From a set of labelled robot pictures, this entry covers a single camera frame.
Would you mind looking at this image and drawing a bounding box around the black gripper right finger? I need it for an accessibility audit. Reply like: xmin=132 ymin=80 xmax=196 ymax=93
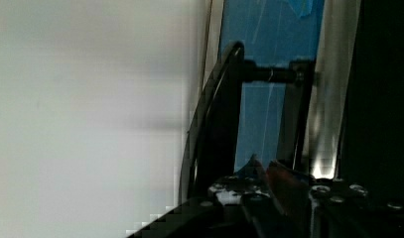
xmin=267 ymin=160 xmax=404 ymax=238

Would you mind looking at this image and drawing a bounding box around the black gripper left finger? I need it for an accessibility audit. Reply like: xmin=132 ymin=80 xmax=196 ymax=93
xmin=207 ymin=155 xmax=269 ymax=238

